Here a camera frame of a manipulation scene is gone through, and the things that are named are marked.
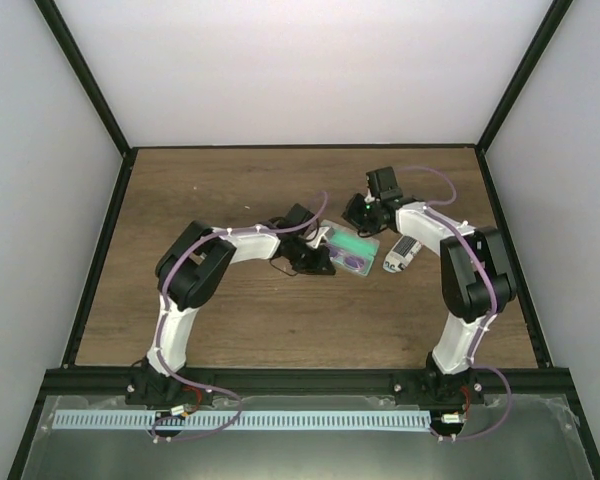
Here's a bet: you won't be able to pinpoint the beige glasses case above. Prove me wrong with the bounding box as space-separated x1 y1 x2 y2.
383 236 422 274

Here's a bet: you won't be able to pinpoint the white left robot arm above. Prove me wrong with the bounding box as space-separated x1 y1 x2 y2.
147 221 336 404

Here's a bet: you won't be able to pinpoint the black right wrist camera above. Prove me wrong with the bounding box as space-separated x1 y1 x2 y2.
366 167 403 202

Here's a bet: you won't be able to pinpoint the pink transparent sunglasses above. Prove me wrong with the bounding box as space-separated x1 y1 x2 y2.
327 245 367 274

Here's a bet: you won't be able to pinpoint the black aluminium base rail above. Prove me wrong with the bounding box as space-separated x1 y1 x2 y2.
38 365 575 409

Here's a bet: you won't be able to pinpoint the light blue slotted cable duct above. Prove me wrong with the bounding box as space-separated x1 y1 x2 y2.
51 410 431 432

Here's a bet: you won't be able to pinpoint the grey hard glasses case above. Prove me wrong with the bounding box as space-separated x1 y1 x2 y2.
320 220 379 277

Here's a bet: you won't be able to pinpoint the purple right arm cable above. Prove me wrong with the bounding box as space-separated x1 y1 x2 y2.
397 166 512 444

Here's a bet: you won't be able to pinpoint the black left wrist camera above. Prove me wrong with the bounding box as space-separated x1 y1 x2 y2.
277 203 314 235

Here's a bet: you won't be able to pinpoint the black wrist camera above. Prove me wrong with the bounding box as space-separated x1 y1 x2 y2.
366 167 403 202
277 203 314 235

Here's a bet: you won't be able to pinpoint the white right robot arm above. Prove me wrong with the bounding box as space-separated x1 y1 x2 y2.
343 193 517 403

